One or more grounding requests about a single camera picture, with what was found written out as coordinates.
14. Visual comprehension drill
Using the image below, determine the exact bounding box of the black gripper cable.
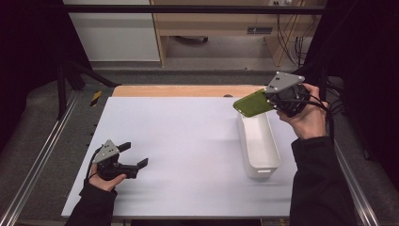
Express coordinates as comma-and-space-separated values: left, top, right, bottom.
85, 149, 104, 183
276, 93, 335, 139

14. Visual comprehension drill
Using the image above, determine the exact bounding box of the black metal stand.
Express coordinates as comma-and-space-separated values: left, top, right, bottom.
56, 59, 121, 121

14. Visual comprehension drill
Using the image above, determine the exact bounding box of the person's right hand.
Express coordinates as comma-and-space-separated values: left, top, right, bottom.
276, 83, 328, 140

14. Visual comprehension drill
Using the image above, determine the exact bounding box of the black curtain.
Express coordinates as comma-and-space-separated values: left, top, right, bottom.
300, 0, 399, 177
0, 0, 92, 152

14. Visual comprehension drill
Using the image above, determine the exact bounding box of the light wooden desk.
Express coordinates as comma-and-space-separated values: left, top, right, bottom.
150, 0, 327, 68

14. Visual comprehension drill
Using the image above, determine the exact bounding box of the white cabinet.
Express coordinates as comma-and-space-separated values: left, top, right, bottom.
62, 0, 161, 62

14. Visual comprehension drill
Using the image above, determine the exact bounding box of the white plastic bin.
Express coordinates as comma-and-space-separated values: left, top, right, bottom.
236, 111, 282, 180

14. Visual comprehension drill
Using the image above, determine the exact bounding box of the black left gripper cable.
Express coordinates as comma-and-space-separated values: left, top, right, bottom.
85, 149, 104, 183

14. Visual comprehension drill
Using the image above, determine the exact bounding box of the yellow-handled tool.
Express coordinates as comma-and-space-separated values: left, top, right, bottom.
89, 90, 103, 107

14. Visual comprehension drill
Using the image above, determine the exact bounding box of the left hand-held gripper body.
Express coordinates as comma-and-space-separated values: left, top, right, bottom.
92, 139, 139, 182

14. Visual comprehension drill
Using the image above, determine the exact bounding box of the white table sheet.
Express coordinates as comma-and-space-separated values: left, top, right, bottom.
60, 96, 299, 219

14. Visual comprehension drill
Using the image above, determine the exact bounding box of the green phone case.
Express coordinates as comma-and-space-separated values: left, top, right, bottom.
232, 89, 277, 119

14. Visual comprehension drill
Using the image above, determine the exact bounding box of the aluminium rail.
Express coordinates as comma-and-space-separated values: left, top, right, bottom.
0, 90, 80, 226
332, 137, 381, 226

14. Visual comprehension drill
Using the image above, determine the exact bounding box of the bundle of hanging cables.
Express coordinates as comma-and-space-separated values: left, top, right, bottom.
276, 12, 314, 68

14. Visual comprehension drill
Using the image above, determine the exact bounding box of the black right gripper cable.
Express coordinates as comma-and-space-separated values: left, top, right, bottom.
276, 93, 335, 139

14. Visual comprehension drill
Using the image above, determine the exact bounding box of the person's left hand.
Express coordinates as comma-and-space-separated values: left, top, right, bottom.
88, 164, 128, 193

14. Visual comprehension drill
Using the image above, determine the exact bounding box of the black horizontal frame bar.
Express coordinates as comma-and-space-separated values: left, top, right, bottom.
62, 4, 327, 15

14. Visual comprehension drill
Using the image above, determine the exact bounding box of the grey desk label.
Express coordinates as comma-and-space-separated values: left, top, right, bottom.
247, 26, 273, 36

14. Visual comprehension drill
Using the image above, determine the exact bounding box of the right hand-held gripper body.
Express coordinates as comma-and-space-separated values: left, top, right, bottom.
264, 71, 311, 118

